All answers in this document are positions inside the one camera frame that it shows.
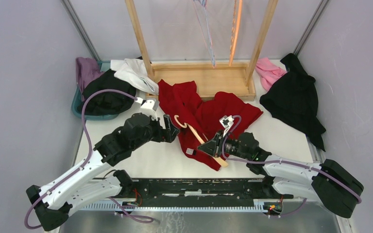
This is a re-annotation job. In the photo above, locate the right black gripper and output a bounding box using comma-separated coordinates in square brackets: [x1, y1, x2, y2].
[197, 129, 250, 160]

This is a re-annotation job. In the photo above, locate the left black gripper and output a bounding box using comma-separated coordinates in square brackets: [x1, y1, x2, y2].
[132, 113, 180, 150]

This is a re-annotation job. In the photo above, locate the wooden hanger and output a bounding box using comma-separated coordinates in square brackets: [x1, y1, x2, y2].
[174, 115, 228, 167]

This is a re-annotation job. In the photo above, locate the red skirt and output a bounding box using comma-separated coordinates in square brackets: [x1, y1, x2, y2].
[158, 80, 263, 171]

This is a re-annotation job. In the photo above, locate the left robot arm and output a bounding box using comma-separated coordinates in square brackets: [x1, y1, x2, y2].
[24, 113, 180, 231]

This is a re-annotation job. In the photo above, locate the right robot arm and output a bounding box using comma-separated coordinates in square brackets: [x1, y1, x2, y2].
[198, 131, 364, 218]

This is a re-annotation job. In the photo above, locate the wooden clothes rack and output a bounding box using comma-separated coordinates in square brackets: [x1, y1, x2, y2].
[125, 0, 278, 101]

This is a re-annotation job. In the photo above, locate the black garment in basket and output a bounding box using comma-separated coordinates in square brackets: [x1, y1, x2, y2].
[78, 68, 138, 116]

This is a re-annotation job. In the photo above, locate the white garment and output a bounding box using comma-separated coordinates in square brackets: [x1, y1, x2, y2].
[110, 58, 159, 95]

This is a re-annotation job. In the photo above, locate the teal laundry basket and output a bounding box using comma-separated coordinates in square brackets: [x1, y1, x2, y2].
[71, 61, 118, 121]

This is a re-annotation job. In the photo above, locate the pink garment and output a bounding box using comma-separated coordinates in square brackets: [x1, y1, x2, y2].
[255, 57, 287, 91]

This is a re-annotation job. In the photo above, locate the black garment on right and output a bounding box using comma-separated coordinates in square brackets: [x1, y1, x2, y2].
[260, 53, 326, 151]

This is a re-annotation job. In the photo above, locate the purple garment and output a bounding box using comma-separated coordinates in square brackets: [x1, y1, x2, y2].
[75, 57, 105, 101]

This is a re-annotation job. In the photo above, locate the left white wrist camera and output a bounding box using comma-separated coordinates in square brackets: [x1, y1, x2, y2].
[135, 97, 159, 121]

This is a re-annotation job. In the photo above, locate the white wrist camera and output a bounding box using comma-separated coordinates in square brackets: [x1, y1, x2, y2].
[135, 97, 159, 121]
[219, 116, 234, 136]

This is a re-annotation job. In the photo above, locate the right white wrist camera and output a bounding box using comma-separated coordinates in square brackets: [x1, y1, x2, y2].
[219, 116, 234, 136]

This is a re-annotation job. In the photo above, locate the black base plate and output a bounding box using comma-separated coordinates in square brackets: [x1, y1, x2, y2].
[116, 178, 294, 207]

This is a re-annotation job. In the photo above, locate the aluminium frame rail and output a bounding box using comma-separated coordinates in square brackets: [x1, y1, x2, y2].
[54, 179, 346, 213]

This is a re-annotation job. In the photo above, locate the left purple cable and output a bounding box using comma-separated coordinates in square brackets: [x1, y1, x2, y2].
[24, 89, 156, 230]

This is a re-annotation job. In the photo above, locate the purple cable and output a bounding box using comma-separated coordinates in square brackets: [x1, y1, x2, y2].
[220, 114, 363, 218]
[24, 89, 156, 230]

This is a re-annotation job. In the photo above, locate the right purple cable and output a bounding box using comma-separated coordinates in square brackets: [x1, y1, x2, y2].
[220, 114, 363, 218]

